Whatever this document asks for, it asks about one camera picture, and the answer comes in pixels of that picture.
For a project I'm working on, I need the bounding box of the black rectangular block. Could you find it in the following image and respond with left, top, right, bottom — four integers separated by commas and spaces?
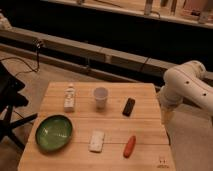
122, 98, 135, 116

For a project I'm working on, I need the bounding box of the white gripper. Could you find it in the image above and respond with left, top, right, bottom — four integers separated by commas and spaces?
157, 87, 178, 125

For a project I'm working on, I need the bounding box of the white sponge block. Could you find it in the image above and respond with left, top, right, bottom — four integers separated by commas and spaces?
89, 131, 105, 153

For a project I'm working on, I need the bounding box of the wooden table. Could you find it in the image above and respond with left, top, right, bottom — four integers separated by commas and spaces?
18, 82, 176, 171

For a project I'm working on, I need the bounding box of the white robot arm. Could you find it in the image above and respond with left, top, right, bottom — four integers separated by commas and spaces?
157, 60, 213, 125

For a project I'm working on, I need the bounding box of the black floor cable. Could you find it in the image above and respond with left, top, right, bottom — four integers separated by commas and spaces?
0, 39, 44, 78

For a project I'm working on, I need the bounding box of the white tube bottle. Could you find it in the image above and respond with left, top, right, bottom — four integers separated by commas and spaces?
64, 84, 75, 112

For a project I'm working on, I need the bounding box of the green bowl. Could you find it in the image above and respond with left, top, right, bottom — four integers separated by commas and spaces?
35, 115, 73, 152

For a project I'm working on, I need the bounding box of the black office chair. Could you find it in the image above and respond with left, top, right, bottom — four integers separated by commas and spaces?
0, 62, 37, 149

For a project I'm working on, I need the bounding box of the orange carrot toy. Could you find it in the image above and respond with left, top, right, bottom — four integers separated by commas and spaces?
123, 136, 136, 158

